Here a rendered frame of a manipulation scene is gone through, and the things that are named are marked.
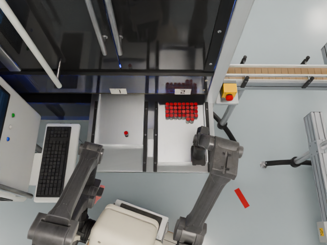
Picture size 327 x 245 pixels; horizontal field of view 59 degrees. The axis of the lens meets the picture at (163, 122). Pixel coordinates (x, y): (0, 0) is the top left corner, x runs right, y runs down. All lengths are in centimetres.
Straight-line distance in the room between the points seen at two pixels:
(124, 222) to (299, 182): 187
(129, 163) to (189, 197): 96
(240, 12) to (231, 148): 47
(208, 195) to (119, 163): 73
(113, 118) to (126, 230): 79
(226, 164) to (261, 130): 182
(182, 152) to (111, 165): 39
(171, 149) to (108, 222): 66
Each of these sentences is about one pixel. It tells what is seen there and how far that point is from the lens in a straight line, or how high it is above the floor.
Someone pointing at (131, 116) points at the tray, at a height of 88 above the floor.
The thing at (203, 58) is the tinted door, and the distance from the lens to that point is 130.
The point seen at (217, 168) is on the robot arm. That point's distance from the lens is 86.
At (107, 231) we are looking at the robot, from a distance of 102.
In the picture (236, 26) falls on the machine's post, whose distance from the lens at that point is 114.
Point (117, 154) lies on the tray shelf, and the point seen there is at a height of 88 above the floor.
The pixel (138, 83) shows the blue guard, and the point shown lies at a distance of 148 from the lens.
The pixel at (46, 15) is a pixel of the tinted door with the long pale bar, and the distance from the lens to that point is 117.
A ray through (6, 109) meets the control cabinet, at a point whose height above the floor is 118.
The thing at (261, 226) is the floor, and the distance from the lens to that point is 250.
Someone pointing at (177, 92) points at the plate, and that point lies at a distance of 154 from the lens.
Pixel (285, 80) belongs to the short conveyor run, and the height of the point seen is 93.
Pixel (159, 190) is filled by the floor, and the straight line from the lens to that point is 241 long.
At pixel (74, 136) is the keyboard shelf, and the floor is 80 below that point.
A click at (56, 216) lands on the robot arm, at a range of 85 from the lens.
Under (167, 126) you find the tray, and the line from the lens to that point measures 161.
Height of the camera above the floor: 239
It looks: 68 degrees down
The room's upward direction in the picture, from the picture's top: straight up
